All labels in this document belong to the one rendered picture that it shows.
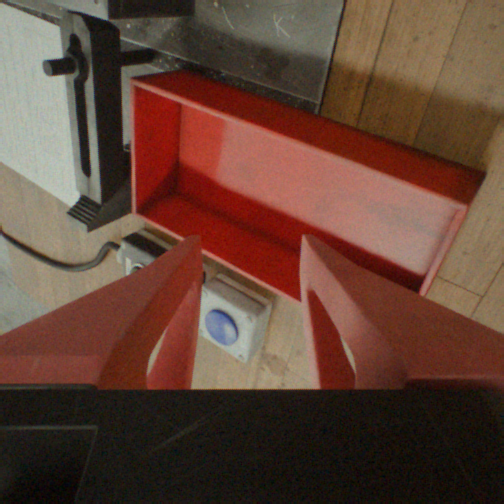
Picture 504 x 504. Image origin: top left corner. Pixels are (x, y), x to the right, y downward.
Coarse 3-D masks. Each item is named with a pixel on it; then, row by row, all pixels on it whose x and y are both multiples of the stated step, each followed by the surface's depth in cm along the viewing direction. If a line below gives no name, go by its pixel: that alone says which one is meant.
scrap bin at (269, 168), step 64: (192, 128) 38; (256, 128) 28; (320, 128) 29; (192, 192) 41; (256, 192) 37; (320, 192) 33; (384, 192) 30; (448, 192) 23; (256, 256) 36; (384, 256) 32
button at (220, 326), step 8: (208, 312) 43; (216, 312) 42; (208, 320) 43; (216, 320) 42; (224, 320) 42; (232, 320) 42; (208, 328) 43; (216, 328) 43; (224, 328) 42; (232, 328) 41; (216, 336) 43; (224, 336) 42; (232, 336) 42; (224, 344) 43; (232, 344) 43
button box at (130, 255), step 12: (0, 228) 72; (12, 240) 69; (132, 240) 47; (144, 240) 47; (156, 240) 48; (24, 252) 67; (120, 252) 49; (132, 252) 47; (144, 252) 46; (156, 252) 46; (48, 264) 64; (60, 264) 63; (84, 264) 59; (96, 264) 56; (132, 264) 48; (144, 264) 46; (204, 264) 45; (204, 276) 44
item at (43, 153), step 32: (0, 32) 48; (32, 32) 45; (0, 64) 51; (32, 64) 48; (0, 96) 54; (32, 96) 50; (64, 96) 47; (0, 128) 57; (32, 128) 53; (64, 128) 49; (0, 160) 61; (32, 160) 56; (64, 160) 52; (64, 192) 54
